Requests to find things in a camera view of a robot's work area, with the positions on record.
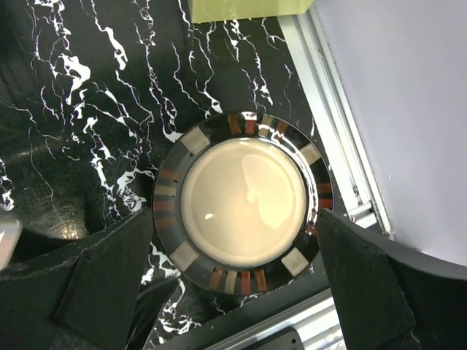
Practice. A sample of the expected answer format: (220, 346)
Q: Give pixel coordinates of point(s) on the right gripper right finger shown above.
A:
(387, 295)

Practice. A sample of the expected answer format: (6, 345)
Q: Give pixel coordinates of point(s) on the yellow-green box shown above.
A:
(204, 11)

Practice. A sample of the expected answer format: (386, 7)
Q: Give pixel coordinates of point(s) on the beige brown rimmed plate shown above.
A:
(236, 201)

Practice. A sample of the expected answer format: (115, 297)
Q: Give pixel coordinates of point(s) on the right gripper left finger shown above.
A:
(80, 296)

